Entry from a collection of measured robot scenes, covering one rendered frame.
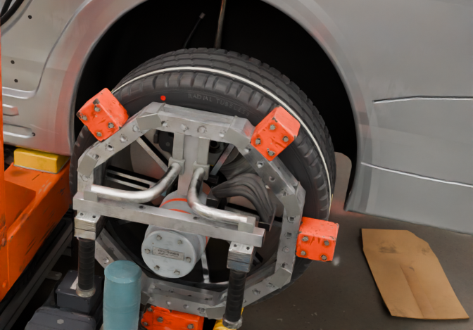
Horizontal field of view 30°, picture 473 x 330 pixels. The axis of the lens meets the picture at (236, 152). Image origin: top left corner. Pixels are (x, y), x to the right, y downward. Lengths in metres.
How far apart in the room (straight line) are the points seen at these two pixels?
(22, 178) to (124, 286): 0.62
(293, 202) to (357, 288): 1.45
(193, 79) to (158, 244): 0.39
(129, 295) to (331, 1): 0.86
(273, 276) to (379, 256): 1.52
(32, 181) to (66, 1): 0.53
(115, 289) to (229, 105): 0.51
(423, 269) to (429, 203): 1.22
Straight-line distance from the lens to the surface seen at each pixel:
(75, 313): 2.54
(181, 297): 2.25
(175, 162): 2.02
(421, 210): 2.43
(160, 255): 2.00
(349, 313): 3.31
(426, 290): 3.51
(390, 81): 2.26
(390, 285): 3.48
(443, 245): 3.82
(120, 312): 2.16
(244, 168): 2.55
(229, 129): 1.97
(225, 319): 1.97
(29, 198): 2.47
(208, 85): 2.03
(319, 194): 2.10
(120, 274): 2.12
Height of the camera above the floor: 2.00
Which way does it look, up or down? 28 degrees down
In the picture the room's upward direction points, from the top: 7 degrees clockwise
